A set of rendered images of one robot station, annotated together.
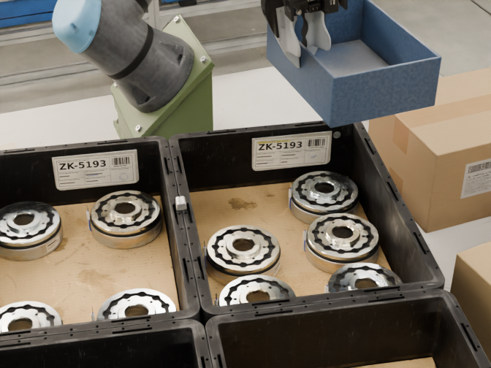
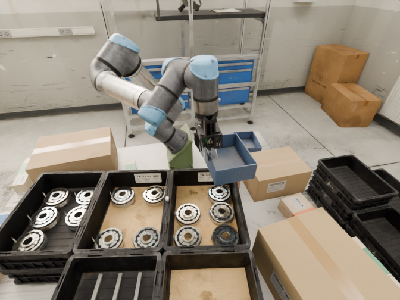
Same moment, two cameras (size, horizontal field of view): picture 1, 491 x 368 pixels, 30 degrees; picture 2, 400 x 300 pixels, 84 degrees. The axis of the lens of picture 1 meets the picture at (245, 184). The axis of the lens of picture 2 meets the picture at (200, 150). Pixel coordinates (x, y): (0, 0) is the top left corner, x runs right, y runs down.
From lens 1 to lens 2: 0.44 m
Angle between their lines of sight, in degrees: 7
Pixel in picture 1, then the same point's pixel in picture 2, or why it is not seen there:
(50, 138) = (147, 155)
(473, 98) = (274, 159)
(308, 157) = not seen: hidden behind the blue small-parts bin
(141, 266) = (156, 213)
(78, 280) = (134, 217)
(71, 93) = not seen: hidden behind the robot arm
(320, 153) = not seen: hidden behind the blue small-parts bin
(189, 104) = (185, 152)
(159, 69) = (176, 142)
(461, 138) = (268, 175)
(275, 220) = (202, 200)
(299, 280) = (205, 226)
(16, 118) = (140, 147)
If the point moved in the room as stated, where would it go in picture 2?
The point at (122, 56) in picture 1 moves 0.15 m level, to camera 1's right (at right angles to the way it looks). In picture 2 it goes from (164, 138) to (191, 140)
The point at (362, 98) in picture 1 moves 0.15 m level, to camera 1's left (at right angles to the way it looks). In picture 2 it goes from (227, 177) to (184, 172)
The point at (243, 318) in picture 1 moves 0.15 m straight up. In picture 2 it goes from (175, 253) to (172, 227)
